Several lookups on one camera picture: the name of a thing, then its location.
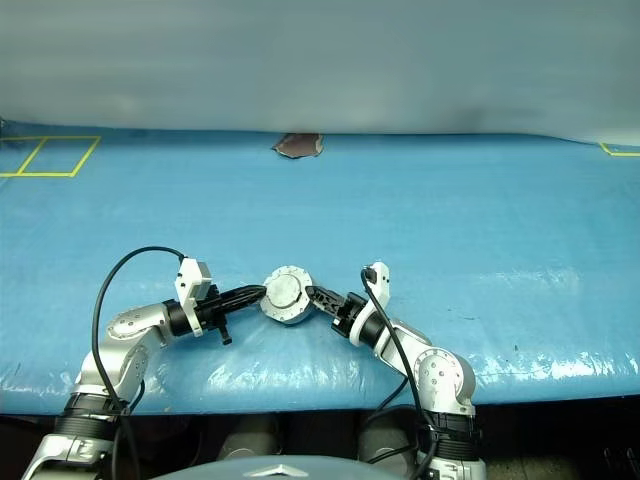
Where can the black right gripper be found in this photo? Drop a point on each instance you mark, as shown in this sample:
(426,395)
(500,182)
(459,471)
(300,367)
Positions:
(350,312)

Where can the round motor cover circuit board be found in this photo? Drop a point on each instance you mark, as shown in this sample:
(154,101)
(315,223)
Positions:
(285,290)

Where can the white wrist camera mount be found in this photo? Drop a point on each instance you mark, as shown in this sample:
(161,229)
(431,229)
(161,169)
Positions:
(187,280)
(382,285)

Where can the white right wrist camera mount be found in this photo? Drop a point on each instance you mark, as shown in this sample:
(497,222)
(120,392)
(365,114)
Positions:
(382,285)

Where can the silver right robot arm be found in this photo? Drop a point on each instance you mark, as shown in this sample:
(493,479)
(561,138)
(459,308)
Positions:
(440,370)

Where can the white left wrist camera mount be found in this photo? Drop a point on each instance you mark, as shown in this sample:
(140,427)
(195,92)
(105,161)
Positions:
(187,280)

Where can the grey rounded robot leg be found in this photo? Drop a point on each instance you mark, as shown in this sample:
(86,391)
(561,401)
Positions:
(247,442)
(382,445)

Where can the white backdrop sheet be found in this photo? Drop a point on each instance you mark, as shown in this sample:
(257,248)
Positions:
(300,50)

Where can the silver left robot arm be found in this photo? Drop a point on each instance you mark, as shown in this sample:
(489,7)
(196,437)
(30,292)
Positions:
(135,320)

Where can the blue table cover sheet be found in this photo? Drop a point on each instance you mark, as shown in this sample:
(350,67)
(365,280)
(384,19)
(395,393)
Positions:
(450,225)

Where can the grey-blue robot torso shell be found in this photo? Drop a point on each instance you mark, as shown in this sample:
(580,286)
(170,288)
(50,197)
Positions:
(270,470)

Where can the brown torn patch in cover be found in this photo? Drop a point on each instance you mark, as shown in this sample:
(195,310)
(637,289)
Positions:
(297,145)

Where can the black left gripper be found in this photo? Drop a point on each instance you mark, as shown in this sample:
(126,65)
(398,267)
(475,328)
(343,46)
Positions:
(212,307)

